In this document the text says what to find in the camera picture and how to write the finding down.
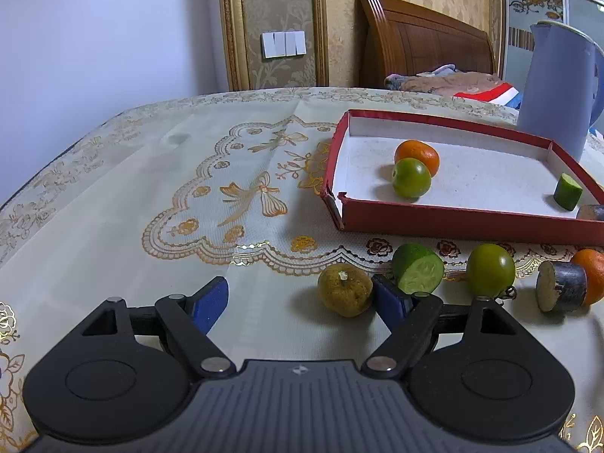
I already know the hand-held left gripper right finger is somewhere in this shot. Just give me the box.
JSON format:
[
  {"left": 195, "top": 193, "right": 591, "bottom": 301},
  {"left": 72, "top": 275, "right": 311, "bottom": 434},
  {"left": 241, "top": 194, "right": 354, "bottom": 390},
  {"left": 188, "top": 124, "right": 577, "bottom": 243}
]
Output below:
[{"left": 361, "top": 274, "right": 520, "bottom": 381}]

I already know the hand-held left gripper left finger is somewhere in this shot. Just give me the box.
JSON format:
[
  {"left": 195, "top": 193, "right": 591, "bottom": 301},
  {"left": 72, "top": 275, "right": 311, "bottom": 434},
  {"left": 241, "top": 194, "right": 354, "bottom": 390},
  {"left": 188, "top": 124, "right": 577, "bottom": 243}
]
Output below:
[{"left": 80, "top": 276, "right": 237, "bottom": 381}]

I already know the cucumber end half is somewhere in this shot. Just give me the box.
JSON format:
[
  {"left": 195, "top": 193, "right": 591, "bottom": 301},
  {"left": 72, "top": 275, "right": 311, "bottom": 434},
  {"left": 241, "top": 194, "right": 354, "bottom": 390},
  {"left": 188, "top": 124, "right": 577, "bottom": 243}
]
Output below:
[{"left": 391, "top": 243, "right": 445, "bottom": 294}]

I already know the large brown fruit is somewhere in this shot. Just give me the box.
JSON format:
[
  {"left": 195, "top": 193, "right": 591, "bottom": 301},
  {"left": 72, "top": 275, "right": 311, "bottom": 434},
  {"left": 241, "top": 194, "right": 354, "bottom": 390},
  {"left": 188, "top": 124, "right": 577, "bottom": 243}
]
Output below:
[{"left": 317, "top": 264, "right": 374, "bottom": 318}]

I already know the green tomato with stem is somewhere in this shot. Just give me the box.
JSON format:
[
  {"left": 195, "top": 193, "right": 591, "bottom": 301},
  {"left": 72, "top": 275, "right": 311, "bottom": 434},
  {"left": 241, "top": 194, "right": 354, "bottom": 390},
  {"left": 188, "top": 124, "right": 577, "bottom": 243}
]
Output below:
[{"left": 466, "top": 243, "right": 517, "bottom": 300}]

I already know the red cardboard tray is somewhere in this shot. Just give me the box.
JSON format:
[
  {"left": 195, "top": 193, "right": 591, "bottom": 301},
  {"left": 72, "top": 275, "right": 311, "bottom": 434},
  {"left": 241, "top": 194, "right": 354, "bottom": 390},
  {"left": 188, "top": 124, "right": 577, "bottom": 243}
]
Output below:
[{"left": 320, "top": 109, "right": 604, "bottom": 247}]

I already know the large orange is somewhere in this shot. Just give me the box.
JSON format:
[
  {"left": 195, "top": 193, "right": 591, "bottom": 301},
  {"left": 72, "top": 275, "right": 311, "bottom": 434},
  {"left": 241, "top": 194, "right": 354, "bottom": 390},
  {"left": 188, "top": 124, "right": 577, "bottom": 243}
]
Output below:
[{"left": 394, "top": 140, "right": 441, "bottom": 177}]

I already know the small orange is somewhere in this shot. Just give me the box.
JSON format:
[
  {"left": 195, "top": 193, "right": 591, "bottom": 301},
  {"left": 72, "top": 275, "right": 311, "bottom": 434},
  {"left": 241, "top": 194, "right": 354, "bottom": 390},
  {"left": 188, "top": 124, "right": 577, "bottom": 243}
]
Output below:
[{"left": 570, "top": 248, "right": 604, "bottom": 306}]

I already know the short cucumber piece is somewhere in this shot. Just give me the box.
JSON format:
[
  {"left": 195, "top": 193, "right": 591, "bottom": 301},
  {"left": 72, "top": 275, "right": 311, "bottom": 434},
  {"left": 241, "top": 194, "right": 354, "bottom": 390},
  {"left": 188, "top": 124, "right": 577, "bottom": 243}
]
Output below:
[{"left": 553, "top": 173, "right": 584, "bottom": 211}]

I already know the cream gold patterned tablecloth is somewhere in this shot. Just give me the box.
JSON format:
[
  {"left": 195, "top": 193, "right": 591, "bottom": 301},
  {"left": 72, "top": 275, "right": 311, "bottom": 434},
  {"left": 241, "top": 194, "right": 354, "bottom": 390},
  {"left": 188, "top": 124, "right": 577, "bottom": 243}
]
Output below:
[{"left": 0, "top": 86, "right": 604, "bottom": 453}]

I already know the clothes pile on bed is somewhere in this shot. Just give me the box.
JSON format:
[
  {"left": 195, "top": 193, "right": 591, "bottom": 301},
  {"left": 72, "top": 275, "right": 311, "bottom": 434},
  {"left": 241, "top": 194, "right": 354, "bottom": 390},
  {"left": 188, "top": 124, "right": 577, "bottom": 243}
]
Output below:
[{"left": 384, "top": 63, "right": 505, "bottom": 92}]

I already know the striped blanket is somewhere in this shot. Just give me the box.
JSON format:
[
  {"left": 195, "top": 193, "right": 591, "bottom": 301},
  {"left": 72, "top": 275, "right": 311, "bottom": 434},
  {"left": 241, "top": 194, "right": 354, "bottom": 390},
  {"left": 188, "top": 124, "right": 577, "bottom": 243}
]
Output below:
[{"left": 452, "top": 82, "right": 522, "bottom": 109}]

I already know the wooden bed headboard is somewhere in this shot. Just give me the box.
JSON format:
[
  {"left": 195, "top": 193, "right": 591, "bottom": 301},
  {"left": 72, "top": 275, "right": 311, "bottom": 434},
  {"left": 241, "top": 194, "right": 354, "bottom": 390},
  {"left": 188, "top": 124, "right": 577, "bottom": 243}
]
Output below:
[{"left": 355, "top": 0, "right": 496, "bottom": 89}]

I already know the blue electric kettle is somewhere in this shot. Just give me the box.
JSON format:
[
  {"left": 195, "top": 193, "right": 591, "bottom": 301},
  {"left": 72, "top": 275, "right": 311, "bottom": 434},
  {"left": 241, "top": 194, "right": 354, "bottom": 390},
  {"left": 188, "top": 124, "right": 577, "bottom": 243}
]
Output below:
[{"left": 516, "top": 21, "right": 604, "bottom": 163}]

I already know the wardrobe with patterned doors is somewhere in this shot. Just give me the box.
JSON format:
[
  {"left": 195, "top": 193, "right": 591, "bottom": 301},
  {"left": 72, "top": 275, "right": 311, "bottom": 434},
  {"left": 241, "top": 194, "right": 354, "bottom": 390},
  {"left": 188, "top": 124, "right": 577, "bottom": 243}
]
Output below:
[{"left": 501, "top": 0, "right": 604, "bottom": 81}]

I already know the white light switch panel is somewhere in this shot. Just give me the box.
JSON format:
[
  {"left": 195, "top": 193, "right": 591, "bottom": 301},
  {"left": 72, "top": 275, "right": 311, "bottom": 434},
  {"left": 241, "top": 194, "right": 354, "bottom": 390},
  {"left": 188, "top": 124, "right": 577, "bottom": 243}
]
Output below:
[{"left": 262, "top": 29, "right": 307, "bottom": 60}]

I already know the gold wall frame moulding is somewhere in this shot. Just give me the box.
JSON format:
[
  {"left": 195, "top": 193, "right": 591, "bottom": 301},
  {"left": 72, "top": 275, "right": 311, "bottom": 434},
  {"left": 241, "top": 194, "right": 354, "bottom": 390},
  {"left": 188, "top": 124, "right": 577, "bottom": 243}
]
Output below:
[{"left": 217, "top": 0, "right": 330, "bottom": 91}]

